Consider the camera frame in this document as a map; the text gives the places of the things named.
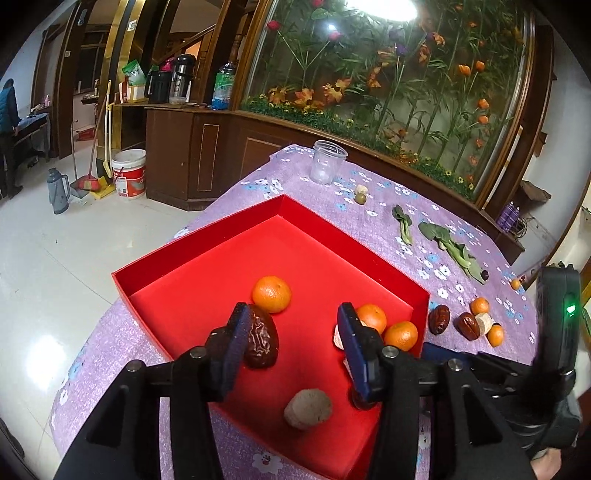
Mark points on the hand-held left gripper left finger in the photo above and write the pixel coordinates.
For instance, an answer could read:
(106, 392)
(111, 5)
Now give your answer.
(235, 350)

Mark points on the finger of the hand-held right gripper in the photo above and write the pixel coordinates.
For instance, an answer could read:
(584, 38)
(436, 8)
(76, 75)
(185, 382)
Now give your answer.
(489, 360)

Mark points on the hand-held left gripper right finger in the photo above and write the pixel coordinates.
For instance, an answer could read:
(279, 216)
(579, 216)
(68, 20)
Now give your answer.
(355, 355)

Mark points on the wrinkled red date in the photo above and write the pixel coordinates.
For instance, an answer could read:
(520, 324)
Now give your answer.
(438, 318)
(467, 326)
(263, 341)

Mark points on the orange mandarin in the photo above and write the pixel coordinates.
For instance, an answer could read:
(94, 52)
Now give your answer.
(272, 293)
(373, 317)
(400, 335)
(480, 305)
(496, 335)

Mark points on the brown kiwi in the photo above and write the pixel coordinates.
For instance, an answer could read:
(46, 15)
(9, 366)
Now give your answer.
(308, 409)

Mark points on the red cardboard box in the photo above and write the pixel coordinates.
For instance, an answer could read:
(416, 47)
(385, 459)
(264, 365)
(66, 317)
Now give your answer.
(300, 258)

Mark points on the white garlic piece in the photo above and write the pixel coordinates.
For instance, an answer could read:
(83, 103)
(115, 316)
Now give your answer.
(485, 322)

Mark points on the small orange kumquat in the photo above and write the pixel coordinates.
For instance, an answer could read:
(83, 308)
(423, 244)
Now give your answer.
(515, 284)

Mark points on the large green leafy vegetable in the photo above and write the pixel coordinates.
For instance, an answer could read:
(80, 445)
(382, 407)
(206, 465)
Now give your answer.
(455, 251)

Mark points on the purple bottle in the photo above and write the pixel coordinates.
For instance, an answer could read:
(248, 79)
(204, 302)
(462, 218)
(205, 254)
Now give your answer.
(515, 218)
(504, 214)

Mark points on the small bok choy stalk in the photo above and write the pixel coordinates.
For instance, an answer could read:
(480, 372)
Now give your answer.
(402, 224)

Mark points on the green olive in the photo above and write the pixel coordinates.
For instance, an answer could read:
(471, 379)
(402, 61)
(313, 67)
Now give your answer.
(360, 198)

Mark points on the purple floral tablecloth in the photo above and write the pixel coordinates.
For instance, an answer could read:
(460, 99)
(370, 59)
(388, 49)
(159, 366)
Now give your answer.
(300, 184)

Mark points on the clear plastic cup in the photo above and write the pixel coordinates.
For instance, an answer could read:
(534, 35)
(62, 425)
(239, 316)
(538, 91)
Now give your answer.
(327, 161)

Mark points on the brown wooden cabinet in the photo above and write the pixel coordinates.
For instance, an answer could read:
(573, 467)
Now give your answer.
(184, 152)

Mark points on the white red plastic bucket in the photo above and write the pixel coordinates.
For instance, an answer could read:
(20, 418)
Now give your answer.
(129, 173)

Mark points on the yellow dustpan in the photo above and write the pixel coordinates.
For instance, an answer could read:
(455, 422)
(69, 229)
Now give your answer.
(104, 189)

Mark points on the red broom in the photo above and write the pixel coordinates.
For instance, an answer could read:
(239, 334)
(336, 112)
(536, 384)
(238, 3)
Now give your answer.
(87, 182)

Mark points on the grey floor thermos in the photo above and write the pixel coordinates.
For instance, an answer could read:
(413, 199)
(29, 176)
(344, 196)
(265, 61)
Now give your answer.
(58, 190)

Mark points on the green label water bottle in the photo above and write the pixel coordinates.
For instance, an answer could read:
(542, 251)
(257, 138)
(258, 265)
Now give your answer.
(224, 87)

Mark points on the black kettle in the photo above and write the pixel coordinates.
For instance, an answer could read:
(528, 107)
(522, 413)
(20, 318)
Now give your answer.
(159, 86)

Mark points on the yellow red carton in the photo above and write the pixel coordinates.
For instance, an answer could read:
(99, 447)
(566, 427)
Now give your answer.
(134, 93)

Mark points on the steel thermos flask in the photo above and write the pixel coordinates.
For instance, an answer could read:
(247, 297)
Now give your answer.
(182, 76)

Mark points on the glass artificial flower display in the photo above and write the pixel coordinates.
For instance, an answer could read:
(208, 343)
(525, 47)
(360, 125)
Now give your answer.
(392, 69)

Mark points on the green snack bag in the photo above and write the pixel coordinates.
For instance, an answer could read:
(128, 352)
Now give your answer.
(133, 73)

